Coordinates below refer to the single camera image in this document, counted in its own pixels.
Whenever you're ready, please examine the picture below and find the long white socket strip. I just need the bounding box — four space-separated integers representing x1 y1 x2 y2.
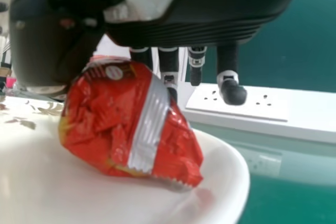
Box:
152 48 336 154

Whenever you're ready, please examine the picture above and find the plate with brown leaf pattern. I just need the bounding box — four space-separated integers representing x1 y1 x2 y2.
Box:
0 95 251 224

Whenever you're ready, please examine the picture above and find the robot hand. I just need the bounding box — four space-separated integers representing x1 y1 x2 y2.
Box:
9 0 308 105
0 0 9 36

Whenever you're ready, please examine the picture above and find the red biscuit packet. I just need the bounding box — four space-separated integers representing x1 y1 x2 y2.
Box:
58 55 205 193

